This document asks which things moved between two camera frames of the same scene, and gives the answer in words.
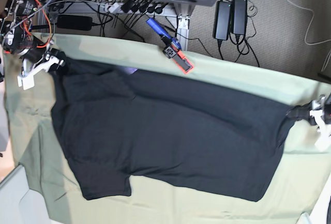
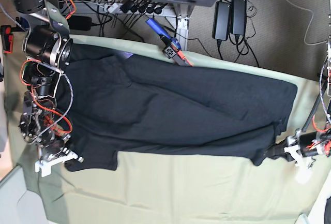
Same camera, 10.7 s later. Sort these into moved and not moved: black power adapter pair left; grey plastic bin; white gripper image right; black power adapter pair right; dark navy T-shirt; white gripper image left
Moved: white gripper image right; dark navy T-shirt; white gripper image left
Not moved: black power adapter pair right; grey plastic bin; black power adapter pair left
